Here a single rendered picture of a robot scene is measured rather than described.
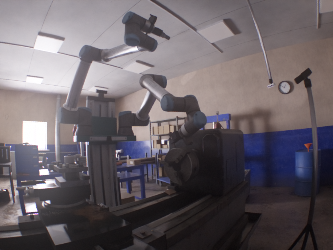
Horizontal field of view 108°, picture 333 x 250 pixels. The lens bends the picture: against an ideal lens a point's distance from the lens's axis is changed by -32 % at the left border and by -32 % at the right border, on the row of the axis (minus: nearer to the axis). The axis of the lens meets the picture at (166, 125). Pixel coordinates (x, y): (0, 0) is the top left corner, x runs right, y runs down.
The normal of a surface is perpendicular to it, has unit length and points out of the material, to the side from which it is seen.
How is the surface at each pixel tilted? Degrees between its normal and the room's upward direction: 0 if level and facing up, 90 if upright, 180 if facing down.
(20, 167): 90
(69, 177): 90
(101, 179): 90
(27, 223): 90
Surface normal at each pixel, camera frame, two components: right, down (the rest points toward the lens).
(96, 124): 0.67, -0.10
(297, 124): -0.67, -0.04
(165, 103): -0.86, 0.04
